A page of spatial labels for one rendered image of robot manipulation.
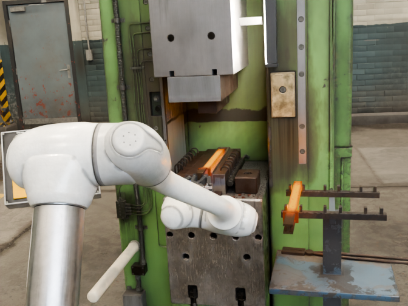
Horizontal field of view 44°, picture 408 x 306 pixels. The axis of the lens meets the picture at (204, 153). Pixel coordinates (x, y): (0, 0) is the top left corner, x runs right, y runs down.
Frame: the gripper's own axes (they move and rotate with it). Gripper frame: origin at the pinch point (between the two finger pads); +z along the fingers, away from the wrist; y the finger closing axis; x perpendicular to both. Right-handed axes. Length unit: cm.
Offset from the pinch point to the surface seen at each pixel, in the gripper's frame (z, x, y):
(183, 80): 6.1, 34.8, -6.3
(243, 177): 5.5, -2.4, 14.7
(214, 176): 5.3, -1.9, 3.4
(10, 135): -10, 19, -70
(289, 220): -38, -1, 34
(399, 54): 614, -11, 160
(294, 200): -19.6, -2.0, 34.5
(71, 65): 570, -2, -335
